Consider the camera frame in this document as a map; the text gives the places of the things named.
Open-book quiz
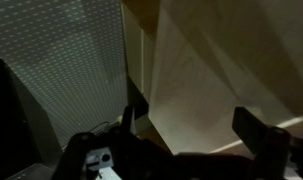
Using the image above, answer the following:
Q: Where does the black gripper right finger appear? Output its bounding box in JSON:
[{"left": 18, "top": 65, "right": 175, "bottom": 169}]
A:
[{"left": 232, "top": 106, "right": 291, "bottom": 158}]

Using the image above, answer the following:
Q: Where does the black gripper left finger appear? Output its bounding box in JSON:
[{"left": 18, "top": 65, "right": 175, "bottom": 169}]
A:
[{"left": 70, "top": 105, "right": 136, "bottom": 158}]

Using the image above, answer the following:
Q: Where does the light wooden drawer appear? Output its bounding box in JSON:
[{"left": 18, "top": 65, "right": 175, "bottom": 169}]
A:
[{"left": 147, "top": 0, "right": 303, "bottom": 158}]

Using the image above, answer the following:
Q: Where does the wooden dresser with drawers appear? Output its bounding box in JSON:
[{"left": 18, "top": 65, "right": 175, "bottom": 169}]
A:
[{"left": 120, "top": 0, "right": 156, "bottom": 105}]

